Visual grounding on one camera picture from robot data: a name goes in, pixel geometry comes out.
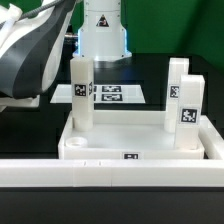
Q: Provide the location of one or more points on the white base marker plate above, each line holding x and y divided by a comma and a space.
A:
130, 94

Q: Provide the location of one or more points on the white desk top tray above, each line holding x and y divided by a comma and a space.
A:
123, 134

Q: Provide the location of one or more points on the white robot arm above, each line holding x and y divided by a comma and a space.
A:
31, 45

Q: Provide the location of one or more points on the white L-shaped obstacle fence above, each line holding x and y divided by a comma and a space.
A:
206, 172

